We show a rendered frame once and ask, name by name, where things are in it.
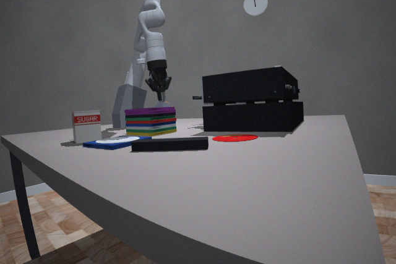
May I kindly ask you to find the black flat bar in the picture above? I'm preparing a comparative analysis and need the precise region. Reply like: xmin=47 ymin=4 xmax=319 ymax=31
xmin=131 ymin=137 xmax=209 ymax=151

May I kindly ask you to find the silver cd disc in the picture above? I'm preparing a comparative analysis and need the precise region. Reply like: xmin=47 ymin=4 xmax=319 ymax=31
xmin=96 ymin=137 xmax=140 ymax=143

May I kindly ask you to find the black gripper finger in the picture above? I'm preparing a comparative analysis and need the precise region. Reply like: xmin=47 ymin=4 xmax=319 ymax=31
xmin=145 ymin=74 xmax=164 ymax=102
xmin=162 ymin=74 xmax=171 ymax=101

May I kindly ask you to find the red cd with green label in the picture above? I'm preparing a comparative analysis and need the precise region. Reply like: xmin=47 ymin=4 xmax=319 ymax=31
xmin=212 ymin=134 xmax=258 ymax=142

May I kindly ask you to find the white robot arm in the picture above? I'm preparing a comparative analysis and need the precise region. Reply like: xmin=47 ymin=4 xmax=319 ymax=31
xmin=125 ymin=0 xmax=166 ymax=88

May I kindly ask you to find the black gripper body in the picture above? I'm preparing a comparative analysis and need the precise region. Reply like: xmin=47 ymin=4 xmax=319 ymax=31
xmin=147 ymin=59 xmax=167 ymax=84

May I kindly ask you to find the orange cd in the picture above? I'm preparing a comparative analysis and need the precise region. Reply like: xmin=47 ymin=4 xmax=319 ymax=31
xmin=155 ymin=101 xmax=172 ymax=108

